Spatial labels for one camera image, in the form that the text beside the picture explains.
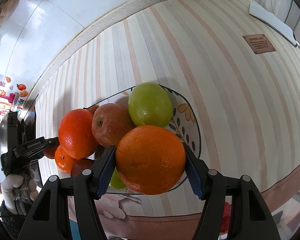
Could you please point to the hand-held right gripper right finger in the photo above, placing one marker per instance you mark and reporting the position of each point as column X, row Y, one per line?
column 193, row 177

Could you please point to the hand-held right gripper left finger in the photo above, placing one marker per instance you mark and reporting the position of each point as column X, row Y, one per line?
column 105, row 177

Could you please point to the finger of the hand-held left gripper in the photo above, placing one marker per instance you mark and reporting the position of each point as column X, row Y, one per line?
column 50, row 142

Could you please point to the brown-red apple back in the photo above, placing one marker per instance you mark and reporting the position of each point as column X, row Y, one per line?
column 51, row 153

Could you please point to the brown-red apple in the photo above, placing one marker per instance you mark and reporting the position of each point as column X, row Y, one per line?
column 51, row 153
column 81, row 166

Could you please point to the green apple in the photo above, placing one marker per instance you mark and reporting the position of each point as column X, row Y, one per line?
column 116, row 182
column 150, row 105

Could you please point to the small orange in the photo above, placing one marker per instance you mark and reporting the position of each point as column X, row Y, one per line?
column 62, row 161

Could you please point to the brown-red apple front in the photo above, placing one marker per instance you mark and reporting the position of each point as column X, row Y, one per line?
column 81, row 166

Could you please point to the large deep orange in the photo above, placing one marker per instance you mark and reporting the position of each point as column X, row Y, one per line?
column 75, row 132

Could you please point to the medium orange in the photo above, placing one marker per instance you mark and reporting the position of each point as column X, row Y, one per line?
column 150, row 160

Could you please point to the red apple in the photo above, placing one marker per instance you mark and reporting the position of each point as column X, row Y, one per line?
column 110, row 125

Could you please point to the floral ceramic plate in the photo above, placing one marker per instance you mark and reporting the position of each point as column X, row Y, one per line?
column 187, row 120

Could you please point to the person's left forearm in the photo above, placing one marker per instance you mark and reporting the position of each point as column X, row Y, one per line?
column 7, row 217

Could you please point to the person's left hand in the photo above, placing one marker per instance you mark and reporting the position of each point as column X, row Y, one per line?
column 10, row 187

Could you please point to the steel wok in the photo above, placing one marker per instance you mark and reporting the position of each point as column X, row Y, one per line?
column 2, row 135

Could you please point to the red cherry tomato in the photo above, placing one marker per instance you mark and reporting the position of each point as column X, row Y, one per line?
column 226, row 208
column 223, row 224

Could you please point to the striped pink-edged tablecloth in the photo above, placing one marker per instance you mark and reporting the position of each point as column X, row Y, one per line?
column 215, row 80

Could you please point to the white power bank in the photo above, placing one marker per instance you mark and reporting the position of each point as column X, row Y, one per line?
column 272, row 21

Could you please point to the colourful wall stickers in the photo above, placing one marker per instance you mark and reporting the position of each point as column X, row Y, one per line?
column 2, row 100

